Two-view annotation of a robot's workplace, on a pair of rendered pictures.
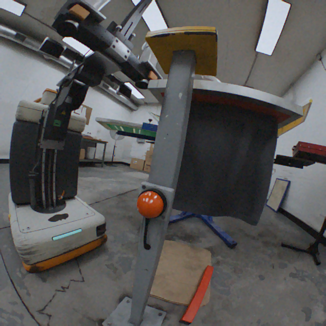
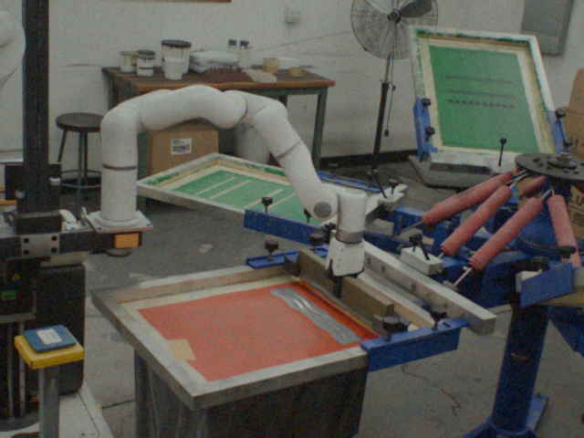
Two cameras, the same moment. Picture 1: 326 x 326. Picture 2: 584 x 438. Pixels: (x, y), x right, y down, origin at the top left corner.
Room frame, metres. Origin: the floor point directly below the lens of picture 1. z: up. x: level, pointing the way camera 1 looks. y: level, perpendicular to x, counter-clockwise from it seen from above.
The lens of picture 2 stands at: (-0.97, -1.57, 1.99)
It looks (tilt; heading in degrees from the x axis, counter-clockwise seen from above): 20 degrees down; 36
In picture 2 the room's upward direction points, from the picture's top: 6 degrees clockwise
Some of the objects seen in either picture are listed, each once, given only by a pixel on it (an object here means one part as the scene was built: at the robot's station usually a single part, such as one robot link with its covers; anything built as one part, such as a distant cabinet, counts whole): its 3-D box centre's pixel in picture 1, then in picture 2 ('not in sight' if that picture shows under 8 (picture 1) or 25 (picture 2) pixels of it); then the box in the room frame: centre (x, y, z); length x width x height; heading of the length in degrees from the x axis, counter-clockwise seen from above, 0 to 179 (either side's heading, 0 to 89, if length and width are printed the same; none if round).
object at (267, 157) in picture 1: (221, 162); (169, 419); (0.43, -0.20, 0.74); 0.45 x 0.03 x 0.43; 72
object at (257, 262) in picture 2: not in sight; (291, 264); (1.02, -0.10, 0.97); 0.30 x 0.05 x 0.07; 162
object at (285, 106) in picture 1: (220, 124); (274, 317); (0.71, -0.29, 0.97); 0.79 x 0.58 x 0.04; 162
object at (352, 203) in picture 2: not in sight; (338, 205); (0.91, -0.32, 1.25); 0.15 x 0.10 x 0.11; 123
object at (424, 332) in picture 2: not in sight; (410, 344); (0.85, -0.63, 0.97); 0.30 x 0.05 x 0.07; 162
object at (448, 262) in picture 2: not in sight; (432, 271); (1.24, -0.47, 1.02); 0.17 x 0.06 x 0.05; 162
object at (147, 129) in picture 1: (147, 125); (299, 180); (1.52, 0.27, 1.05); 1.08 x 0.61 x 0.23; 102
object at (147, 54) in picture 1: (145, 61); (117, 191); (0.58, 0.19, 1.21); 0.16 x 0.13 x 0.15; 66
